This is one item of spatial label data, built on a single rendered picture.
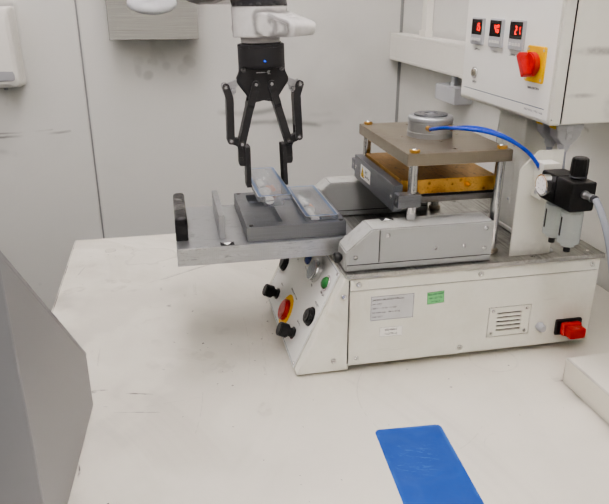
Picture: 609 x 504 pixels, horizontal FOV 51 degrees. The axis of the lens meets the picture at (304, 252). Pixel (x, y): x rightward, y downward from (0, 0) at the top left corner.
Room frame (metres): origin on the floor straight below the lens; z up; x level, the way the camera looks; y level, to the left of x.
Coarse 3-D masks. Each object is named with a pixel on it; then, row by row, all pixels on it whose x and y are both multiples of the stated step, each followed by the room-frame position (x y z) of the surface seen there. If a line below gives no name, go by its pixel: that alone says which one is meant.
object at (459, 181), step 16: (384, 160) 1.16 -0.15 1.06; (400, 176) 1.05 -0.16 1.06; (432, 176) 1.05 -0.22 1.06; (448, 176) 1.05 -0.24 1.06; (464, 176) 1.05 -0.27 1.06; (480, 176) 1.05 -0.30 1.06; (432, 192) 1.04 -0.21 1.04; (448, 192) 1.05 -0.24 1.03; (464, 192) 1.05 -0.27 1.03; (480, 192) 1.06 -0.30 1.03
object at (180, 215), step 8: (176, 200) 1.07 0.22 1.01; (184, 200) 1.09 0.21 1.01; (176, 208) 1.03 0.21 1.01; (184, 208) 1.03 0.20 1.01; (176, 216) 0.99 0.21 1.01; (184, 216) 0.99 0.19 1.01; (176, 224) 0.98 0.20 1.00; (184, 224) 0.98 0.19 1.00; (176, 232) 0.98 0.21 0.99; (184, 232) 0.98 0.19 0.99; (176, 240) 0.98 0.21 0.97; (184, 240) 0.98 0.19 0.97
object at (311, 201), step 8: (296, 192) 1.14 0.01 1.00; (304, 192) 1.14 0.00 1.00; (312, 192) 1.14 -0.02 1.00; (296, 200) 1.09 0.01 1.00; (304, 200) 1.09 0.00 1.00; (312, 200) 1.09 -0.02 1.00; (320, 200) 1.09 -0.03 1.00; (304, 208) 1.05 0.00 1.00; (312, 208) 1.05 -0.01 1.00; (320, 208) 1.05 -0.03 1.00; (328, 208) 1.05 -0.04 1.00
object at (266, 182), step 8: (256, 168) 1.17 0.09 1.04; (264, 168) 1.17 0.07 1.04; (272, 168) 1.17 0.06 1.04; (256, 176) 1.11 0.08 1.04; (264, 176) 1.11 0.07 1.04; (272, 176) 1.11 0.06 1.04; (256, 184) 1.06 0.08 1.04; (264, 184) 1.06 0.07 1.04; (272, 184) 1.06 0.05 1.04; (280, 184) 1.06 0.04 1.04; (264, 192) 1.01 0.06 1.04; (272, 192) 1.01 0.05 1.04; (280, 192) 1.01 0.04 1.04; (288, 192) 1.01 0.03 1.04
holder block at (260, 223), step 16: (240, 208) 1.08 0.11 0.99; (256, 208) 1.12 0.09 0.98; (272, 208) 1.11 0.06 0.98; (288, 208) 1.08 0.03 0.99; (256, 224) 0.99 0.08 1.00; (272, 224) 0.99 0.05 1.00; (288, 224) 0.99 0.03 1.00; (304, 224) 0.99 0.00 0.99; (320, 224) 1.00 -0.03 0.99; (336, 224) 1.01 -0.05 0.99; (256, 240) 0.98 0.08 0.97
